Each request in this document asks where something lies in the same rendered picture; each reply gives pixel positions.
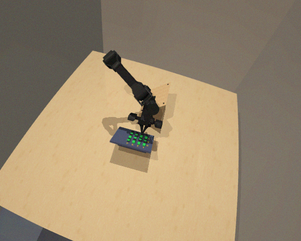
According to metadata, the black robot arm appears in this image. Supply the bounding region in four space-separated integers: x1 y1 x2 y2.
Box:
102 50 159 127

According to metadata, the dark blue switch panel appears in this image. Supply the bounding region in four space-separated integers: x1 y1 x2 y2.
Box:
109 127 154 153

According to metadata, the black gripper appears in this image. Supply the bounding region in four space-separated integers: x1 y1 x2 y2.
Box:
127 107 163 135

